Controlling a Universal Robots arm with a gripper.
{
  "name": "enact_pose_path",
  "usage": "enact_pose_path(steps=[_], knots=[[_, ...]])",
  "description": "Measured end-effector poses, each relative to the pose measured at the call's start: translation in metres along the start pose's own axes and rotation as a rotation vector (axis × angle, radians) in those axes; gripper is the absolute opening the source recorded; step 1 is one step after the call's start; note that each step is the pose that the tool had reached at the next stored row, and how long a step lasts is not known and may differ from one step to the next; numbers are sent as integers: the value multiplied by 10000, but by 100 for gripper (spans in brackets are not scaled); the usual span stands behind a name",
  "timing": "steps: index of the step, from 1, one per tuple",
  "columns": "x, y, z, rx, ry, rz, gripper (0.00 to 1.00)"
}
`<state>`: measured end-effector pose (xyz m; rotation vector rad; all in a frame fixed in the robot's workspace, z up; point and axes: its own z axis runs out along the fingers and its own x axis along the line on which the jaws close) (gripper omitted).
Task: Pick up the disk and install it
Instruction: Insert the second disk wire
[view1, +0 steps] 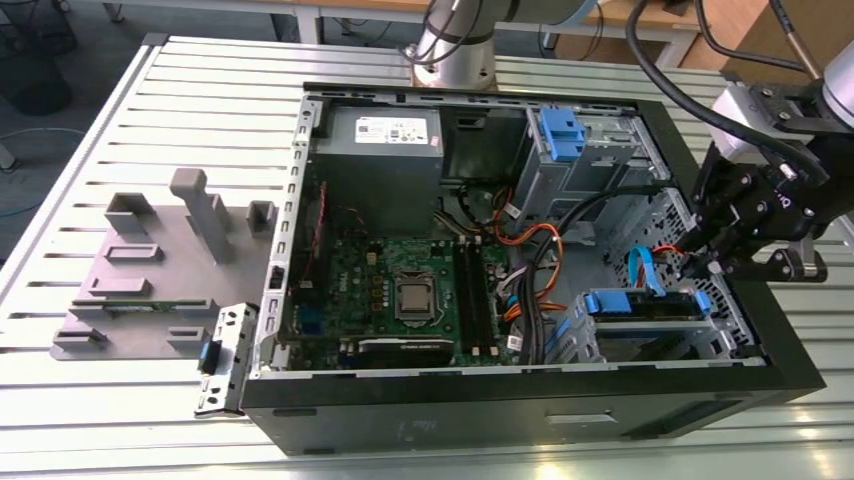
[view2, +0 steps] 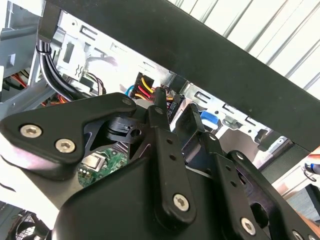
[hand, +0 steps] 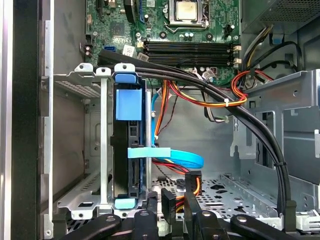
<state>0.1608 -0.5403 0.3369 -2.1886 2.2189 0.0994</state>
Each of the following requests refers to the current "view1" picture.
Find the blue data wire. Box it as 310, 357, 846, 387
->
629, 246, 669, 297

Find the grey braided cable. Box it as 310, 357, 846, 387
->
770, 0, 824, 80

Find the green motherboard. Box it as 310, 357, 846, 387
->
286, 234, 535, 371

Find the black open PC case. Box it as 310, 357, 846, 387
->
239, 81, 829, 457

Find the green RAM stick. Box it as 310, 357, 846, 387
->
106, 301, 177, 314

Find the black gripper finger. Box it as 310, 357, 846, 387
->
709, 237, 833, 285
678, 143, 770, 281

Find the grey parts rack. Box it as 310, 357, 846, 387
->
47, 168, 279, 361

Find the silver CPU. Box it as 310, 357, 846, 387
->
398, 284, 434, 314

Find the pale floor cable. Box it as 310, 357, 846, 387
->
0, 127, 87, 144

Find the black graphics card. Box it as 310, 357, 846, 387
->
339, 337, 455, 370

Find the wooden desk white frame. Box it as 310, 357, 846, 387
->
540, 0, 713, 69

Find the yellow black wire bundle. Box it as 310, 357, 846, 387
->
431, 208, 483, 237

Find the orange wire bundle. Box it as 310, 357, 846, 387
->
493, 187, 569, 321

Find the silver disk bay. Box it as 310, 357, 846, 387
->
544, 288, 762, 364

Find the thick black cable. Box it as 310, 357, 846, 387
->
625, 0, 834, 182

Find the white table frame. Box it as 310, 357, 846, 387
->
99, 0, 429, 46

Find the black cable bundle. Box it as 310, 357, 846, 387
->
517, 184, 673, 366

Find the thin red wire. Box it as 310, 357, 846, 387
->
299, 180, 330, 291

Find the grey power supply unit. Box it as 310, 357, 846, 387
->
311, 105, 446, 239

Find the black RAM slot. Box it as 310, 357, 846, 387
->
453, 238, 483, 355
470, 237, 501, 354

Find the black CPU socket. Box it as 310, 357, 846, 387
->
390, 269, 443, 327

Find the silver expansion slot bracket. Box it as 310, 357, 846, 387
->
193, 302, 259, 419

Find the silver optical drive cage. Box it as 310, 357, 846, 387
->
513, 104, 669, 221

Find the blue plastic latch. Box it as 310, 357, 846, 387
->
540, 108, 589, 162

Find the hard disk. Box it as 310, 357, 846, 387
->
548, 289, 713, 360

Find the red wire black connector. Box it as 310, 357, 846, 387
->
652, 243, 709, 281

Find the brown wooden cabinet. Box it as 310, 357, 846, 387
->
685, 0, 854, 91

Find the blue floor cable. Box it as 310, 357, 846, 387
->
0, 197, 42, 219

